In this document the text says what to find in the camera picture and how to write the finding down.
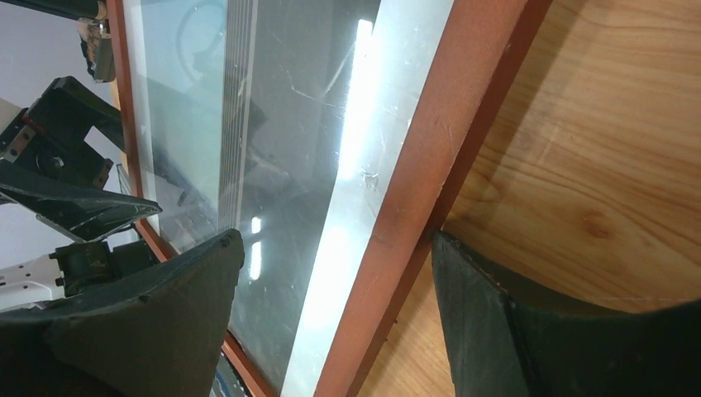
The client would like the wooden picture frame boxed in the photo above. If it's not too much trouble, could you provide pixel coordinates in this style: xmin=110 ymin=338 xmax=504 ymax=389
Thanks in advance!
xmin=107 ymin=1 xmax=550 ymax=396

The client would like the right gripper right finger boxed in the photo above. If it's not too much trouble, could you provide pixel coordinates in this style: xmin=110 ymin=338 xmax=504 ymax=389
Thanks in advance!
xmin=432 ymin=232 xmax=700 ymax=396

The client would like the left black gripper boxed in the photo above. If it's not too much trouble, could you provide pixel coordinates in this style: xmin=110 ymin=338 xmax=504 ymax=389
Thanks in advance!
xmin=1 ymin=76 xmax=162 ymax=243

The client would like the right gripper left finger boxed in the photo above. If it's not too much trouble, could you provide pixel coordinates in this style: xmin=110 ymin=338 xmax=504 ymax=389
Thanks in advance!
xmin=1 ymin=229 xmax=245 ymax=396

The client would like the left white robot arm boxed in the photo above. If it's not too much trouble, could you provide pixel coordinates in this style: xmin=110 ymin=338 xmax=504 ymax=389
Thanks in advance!
xmin=1 ymin=76 xmax=161 ymax=311

